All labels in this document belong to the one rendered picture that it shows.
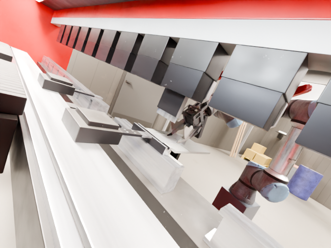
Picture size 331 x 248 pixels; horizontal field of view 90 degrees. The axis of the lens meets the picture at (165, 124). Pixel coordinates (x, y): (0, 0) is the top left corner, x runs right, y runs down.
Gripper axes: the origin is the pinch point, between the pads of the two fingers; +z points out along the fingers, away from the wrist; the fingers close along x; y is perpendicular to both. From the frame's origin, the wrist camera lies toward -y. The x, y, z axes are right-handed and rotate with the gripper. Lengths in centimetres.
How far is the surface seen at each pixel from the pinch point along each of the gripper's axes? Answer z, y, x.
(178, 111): -1.5, 15.7, 5.5
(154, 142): 9.2, 7.7, 2.1
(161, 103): -0.9, 16.1, -3.1
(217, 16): -21.1, 36.7, 6.5
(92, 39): -7, 31, -76
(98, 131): 21.8, 27.0, 6.8
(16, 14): 18, 57, -212
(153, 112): -120, -215, -297
